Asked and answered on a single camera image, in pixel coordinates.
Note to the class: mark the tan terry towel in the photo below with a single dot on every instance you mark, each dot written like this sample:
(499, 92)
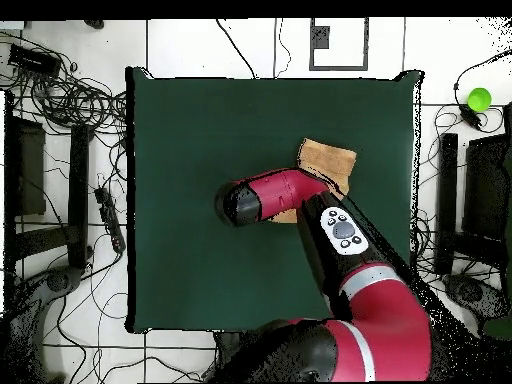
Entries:
(332, 158)

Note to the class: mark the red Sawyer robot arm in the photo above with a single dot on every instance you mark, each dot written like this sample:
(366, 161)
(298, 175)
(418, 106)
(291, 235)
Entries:
(280, 192)

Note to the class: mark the black flat panel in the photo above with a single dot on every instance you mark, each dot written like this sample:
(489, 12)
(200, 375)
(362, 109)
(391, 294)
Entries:
(32, 168)
(486, 188)

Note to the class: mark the dark green table cloth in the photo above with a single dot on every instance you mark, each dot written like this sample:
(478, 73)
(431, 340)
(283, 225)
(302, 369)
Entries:
(200, 140)

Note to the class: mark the black power strip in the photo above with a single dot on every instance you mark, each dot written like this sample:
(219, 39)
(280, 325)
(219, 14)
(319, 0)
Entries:
(110, 220)

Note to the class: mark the black upright bar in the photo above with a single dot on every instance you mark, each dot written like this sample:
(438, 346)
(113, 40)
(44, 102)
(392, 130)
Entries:
(447, 200)
(78, 192)

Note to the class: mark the black power adapter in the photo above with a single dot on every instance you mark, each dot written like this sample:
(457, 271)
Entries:
(471, 116)

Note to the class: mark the bright green ball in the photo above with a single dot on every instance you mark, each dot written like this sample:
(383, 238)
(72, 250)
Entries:
(479, 99)

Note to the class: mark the black electronics box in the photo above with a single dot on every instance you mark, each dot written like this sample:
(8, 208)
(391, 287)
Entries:
(34, 60)

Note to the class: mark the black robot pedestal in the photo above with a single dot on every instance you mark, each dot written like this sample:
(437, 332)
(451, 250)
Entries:
(227, 346)

